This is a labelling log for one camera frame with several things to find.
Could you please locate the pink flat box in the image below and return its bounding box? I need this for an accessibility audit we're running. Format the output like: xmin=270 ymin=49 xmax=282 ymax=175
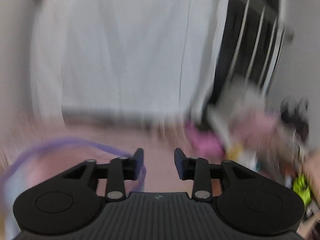
xmin=185 ymin=122 xmax=225 ymax=160

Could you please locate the purple-trimmed garment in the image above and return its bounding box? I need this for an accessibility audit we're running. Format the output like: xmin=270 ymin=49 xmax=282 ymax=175
xmin=1 ymin=138 xmax=146 ymax=239

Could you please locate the pink fleece blanket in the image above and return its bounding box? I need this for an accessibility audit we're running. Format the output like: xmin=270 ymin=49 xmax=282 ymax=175
xmin=0 ymin=114 xmax=278 ymax=198

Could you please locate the yellow-green toy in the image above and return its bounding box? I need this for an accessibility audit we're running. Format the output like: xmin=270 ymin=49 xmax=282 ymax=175
xmin=292 ymin=174 xmax=311 ymax=206

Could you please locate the white hanging towel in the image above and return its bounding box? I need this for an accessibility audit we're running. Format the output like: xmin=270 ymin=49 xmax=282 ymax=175
xmin=30 ymin=0 xmax=229 ymax=120

